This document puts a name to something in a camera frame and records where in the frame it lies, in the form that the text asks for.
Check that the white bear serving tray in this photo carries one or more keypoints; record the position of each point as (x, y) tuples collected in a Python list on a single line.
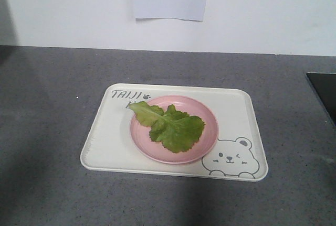
[(238, 153)]

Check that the black gas cooktop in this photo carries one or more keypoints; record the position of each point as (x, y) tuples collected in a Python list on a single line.
[(324, 86)]

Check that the pink round plate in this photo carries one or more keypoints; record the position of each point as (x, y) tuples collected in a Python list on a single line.
[(156, 151)]

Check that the green lettuce leaf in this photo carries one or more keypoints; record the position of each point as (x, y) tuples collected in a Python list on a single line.
[(177, 131)]

